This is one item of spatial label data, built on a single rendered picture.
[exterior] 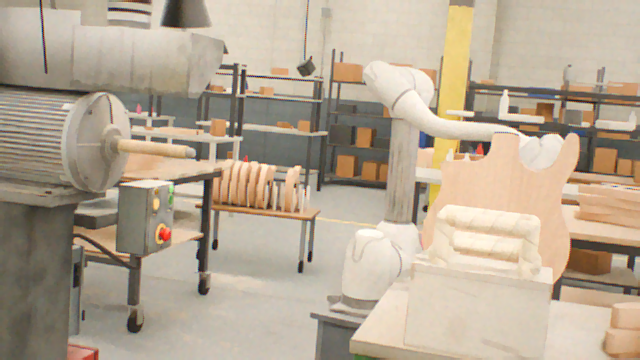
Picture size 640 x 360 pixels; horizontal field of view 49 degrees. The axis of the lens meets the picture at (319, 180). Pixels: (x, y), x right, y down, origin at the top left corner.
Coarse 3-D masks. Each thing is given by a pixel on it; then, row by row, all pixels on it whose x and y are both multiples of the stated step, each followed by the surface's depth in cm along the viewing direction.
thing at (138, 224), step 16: (128, 192) 200; (144, 192) 198; (160, 192) 204; (128, 208) 200; (144, 208) 199; (160, 208) 205; (128, 224) 201; (144, 224) 199; (160, 224) 206; (128, 240) 201; (144, 240) 200; (160, 240) 207; (112, 256) 204; (144, 256) 201
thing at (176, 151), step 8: (120, 144) 176; (128, 144) 175; (136, 144) 175; (144, 144) 174; (152, 144) 174; (160, 144) 174; (168, 144) 174; (136, 152) 176; (144, 152) 175; (152, 152) 174; (160, 152) 173; (168, 152) 173; (176, 152) 172; (184, 152) 172
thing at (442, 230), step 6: (438, 222) 140; (444, 222) 139; (438, 228) 140; (444, 228) 139; (450, 228) 140; (438, 234) 140; (444, 234) 139; (438, 240) 140; (444, 240) 140; (438, 246) 140; (444, 246) 140; (438, 252) 140; (444, 252) 140; (438, 258) 140; (444, 258) 140; (438, 264) 140; (444, 264) 140
